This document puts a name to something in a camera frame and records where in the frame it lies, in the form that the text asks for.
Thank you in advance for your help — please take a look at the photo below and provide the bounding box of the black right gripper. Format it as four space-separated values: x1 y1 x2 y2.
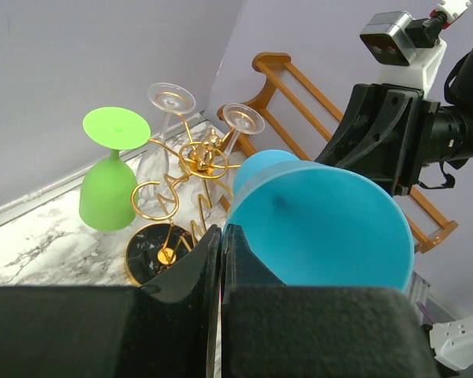
315 83 441 196

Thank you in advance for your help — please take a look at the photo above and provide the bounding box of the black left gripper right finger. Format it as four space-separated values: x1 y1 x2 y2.
222 224 438 377

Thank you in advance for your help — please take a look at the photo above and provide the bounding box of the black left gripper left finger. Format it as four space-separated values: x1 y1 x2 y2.
0 226 222 377

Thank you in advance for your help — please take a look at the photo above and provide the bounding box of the blue plastic goblet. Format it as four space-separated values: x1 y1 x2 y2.
227 150 414 291

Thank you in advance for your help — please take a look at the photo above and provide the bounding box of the clear tall wine glass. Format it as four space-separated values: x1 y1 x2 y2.
188 103 265 211

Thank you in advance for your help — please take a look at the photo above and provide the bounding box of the green plastic goblet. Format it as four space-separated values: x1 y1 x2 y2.
79 106 151 232

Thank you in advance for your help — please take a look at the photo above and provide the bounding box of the wooden ribbed glass rack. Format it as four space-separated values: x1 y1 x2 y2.
215 51 459 254

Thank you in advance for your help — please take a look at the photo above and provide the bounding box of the gold wine glass rack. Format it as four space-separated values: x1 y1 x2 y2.
125 127 240 287

